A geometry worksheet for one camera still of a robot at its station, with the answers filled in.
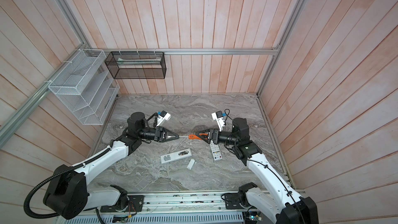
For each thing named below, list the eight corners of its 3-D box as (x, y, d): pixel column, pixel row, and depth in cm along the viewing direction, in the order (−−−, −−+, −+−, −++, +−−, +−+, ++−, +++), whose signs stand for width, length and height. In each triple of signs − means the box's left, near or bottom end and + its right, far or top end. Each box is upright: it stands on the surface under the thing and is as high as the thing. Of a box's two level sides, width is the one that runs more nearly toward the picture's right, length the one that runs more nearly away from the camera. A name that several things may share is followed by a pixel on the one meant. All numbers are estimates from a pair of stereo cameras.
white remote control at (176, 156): (161, 165, 87) (161, 163, 86) (160, 157, 90) (159, 156, 88) (193, 155, 91) (193, 154, 89) (191, 149, 94) (191, 147, 92)
